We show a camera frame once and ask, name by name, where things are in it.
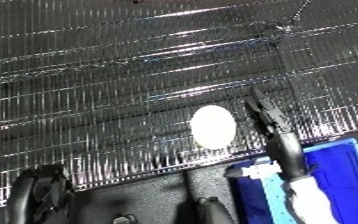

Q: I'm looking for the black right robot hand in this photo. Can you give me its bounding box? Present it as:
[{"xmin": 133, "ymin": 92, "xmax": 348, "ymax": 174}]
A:
[{"xmin": 242, "ymin": 86, "xmax": 313, "ymax": 183}]

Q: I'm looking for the white paper cup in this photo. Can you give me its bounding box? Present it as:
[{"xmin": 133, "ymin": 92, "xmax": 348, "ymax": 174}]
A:
[{"xmin": 187, "ymin": 104, "xmax": 240, "ymax": 151}]

